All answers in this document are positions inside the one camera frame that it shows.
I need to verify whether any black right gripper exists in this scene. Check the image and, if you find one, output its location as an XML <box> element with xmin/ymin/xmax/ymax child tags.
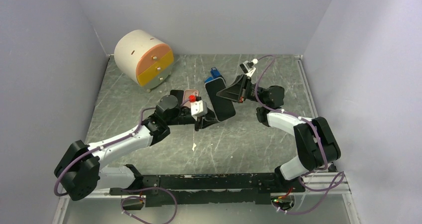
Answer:
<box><xmin>215</xmin><ymin>74</ymin><xmax>266</xmax><ymax>105</ymax></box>

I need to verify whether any black smartphone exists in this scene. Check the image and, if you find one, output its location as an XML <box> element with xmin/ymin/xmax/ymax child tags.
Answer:
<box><xmin>205</xmin><ymin>77</ymin><xmax>236</xmax><ymax>122</ymax></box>
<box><xmin>170</xmin><ymin>90</ymin><xmax>184</xmax><ymax>100</ymax></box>

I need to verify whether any pink phone case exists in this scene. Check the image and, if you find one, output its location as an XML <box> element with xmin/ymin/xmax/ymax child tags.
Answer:
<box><xmin>182</xmin><ymin>89</ymin><xmax>199</xmax><ymax>108</ymax></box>

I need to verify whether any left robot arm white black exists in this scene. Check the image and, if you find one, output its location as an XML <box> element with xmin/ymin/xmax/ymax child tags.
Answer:
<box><xmin>54</xmin><ymin>95</ymin><xmax>218</xmax><ymax>201</ymax></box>

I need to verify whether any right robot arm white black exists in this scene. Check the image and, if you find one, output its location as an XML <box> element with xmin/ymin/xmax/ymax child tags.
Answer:
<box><xmin>216</xmin><ymin>75</ymin><xmax>341</xmax><ymax>192</ymax></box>

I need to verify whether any blue USB stick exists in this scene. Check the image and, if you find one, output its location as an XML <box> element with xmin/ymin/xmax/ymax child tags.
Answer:
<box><xmin>204</xmin><ymin>77</ymin><xmax>213</xmax><ymax>83</ymax></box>

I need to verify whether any blue and black gadget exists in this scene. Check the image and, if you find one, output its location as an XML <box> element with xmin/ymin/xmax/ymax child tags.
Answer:
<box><xmin>210</xmin><ymin>67</ymin><xmax>222</xmax><ymax>79</ymax></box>

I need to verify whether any round cream drawer cabinet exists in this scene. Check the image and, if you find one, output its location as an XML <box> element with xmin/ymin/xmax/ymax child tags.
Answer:
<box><xmin>113</xmin><ymin>29</ymin><xmax>175</xmax><ymax>92</ymax></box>

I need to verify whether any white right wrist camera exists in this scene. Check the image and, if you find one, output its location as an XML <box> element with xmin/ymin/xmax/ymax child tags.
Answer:
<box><xmin>239</xmin><ymin>59</ymin><xmax>259</xmax><ymax>78</ymax></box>

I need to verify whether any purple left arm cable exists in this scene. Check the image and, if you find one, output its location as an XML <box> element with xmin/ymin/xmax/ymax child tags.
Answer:
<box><xmin>53</xmin><ymin>97</ymin><xmax>179</xmax><ymax>224</ymax></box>

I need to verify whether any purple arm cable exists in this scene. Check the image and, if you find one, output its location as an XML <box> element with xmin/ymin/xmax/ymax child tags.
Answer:
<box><xmin>53</xmin><ymin>97</ymin><xmax>179</xmax><ymax>224</ymax></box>
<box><xmin>254</xmin><ymin>55</ymin><xmax>345</xmax><ymax>216</ymax></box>

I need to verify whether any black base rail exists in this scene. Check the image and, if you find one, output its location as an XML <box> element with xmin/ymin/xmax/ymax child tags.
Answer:
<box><xmin>109</xmin><ymin>172</ymin><xmax>305</xmax><ymax>207</ymax></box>

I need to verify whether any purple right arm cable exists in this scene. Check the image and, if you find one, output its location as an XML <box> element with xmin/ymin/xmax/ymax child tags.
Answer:
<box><xmin>254</xmin><ymin>55</ymin><xmax>345</xmax><ymax>216</ymax></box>

